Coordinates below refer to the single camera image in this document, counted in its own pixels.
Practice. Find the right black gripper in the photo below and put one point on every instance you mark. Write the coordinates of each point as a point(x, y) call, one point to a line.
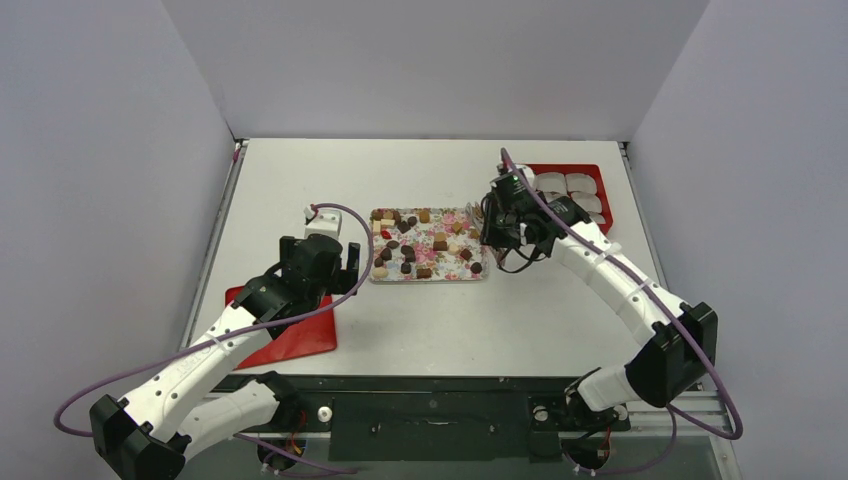
point(499, 225)

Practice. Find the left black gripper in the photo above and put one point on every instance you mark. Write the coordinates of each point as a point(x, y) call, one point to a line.
point(342, 281)

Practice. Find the metal serving tongs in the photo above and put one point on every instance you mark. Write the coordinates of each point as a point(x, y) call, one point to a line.
point(476, 216)

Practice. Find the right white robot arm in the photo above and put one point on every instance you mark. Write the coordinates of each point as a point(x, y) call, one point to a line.
point(676, 340)

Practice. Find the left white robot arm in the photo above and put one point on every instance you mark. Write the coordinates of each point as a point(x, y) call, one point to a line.
point(153, 430)

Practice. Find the white swirl oval chocolate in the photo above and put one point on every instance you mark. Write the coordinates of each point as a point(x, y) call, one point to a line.
point(380, 272)

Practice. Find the dark leaf chocolate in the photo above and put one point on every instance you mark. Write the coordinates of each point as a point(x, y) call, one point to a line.
point(408, 253)

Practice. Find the red chocolate box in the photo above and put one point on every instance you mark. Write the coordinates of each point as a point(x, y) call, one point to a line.
point(582, 183)

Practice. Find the red box lid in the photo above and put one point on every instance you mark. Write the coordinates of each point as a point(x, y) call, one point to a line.
point(312, 336)

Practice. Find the floral rectangular tray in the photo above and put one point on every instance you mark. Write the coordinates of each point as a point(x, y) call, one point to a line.
point(444, 244)

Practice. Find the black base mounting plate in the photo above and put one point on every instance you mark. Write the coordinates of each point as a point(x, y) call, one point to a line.
point(444, 418)

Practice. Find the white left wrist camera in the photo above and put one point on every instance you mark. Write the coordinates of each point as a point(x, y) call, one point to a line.
point(323, 221)

